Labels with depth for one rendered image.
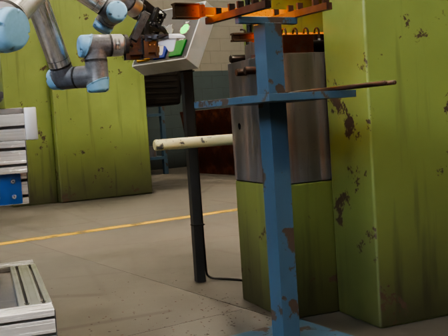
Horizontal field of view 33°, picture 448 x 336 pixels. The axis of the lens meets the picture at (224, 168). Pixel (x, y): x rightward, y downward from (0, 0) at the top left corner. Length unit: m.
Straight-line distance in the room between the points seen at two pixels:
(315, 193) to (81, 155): 5.05
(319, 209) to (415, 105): 0.48
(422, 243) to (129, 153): 5.37
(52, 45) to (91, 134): 4.98
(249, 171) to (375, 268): 0.62
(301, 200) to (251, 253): 0.35
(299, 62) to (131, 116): 5.15
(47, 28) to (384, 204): 1.23
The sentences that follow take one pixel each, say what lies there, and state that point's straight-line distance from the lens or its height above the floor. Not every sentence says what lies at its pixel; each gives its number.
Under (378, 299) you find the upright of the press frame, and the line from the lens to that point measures 2.50.
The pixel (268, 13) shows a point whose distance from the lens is 2.38.
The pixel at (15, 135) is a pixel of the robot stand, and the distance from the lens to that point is 2.15.
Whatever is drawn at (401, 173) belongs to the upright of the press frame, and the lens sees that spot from 2.49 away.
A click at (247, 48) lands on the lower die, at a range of 2.87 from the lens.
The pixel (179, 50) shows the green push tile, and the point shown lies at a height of 1.00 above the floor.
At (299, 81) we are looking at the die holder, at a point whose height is 0.82.
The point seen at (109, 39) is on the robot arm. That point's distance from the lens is 2.57.
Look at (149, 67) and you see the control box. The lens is 3.25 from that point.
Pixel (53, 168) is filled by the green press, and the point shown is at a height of 0.34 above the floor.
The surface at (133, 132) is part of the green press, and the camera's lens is 7.65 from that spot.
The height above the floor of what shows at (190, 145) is 0.61.
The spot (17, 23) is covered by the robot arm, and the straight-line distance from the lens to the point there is 2.11.
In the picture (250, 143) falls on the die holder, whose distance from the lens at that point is 2.74.
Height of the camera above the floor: 0.70
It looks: 4 degrees down
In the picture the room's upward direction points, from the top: 4 degrees counter-clockwise
